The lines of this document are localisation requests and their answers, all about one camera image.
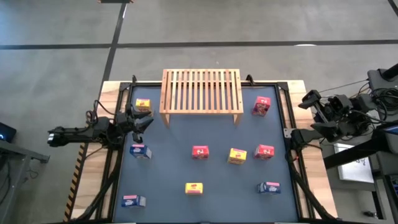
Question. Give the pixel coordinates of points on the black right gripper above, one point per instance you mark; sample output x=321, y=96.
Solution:
x=339, y=109

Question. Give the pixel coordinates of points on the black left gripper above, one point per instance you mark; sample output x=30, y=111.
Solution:
x=126, y=123

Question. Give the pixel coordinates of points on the yellow Corn Pops cereal box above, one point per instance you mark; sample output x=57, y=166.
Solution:
x=143, y=105
x=194, y=188
x=237, y=156

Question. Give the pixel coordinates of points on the blue Frosted Flakes cereal box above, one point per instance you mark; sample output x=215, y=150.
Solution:
x=140, y=151
x=269, y=188
x=132, y=201

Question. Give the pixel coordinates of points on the red Froot Loops cereal box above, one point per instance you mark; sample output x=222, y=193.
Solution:
x=200, y=152
x=264, y=152
x=261, y=106

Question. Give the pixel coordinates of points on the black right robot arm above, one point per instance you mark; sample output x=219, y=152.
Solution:
x=303, y=136

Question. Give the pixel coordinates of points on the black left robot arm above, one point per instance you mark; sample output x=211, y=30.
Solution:
x=77, y=133

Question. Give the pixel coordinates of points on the wooden slatted shelf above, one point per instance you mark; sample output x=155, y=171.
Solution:
x=199, y=111

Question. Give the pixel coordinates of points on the blue-grey table mat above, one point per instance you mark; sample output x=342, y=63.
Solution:
x=186, y=130

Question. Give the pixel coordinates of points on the black diagonal stand beam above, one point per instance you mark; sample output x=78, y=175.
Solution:
x=351, y=154

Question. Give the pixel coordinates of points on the white board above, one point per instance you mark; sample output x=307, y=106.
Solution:
x=354, y=169

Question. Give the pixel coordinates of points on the grey equipment box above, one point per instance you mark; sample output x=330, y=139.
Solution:
x=377, y=77

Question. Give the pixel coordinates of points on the black floor tape line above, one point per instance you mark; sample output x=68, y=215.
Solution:
x=186, y=44
x=115, y=40

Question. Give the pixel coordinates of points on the grey equipment desk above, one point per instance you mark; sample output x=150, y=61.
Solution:
x=351, y=193

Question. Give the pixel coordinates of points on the yellow-black hazard tape strip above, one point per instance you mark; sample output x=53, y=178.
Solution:
x=74, y=182

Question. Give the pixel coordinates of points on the grey side table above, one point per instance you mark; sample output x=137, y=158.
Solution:
x=12, y=152

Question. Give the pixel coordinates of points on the black monitor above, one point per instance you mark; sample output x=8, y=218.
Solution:
x=6, y=132

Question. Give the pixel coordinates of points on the silver metal bracket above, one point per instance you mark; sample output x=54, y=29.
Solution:
x=287, y=133

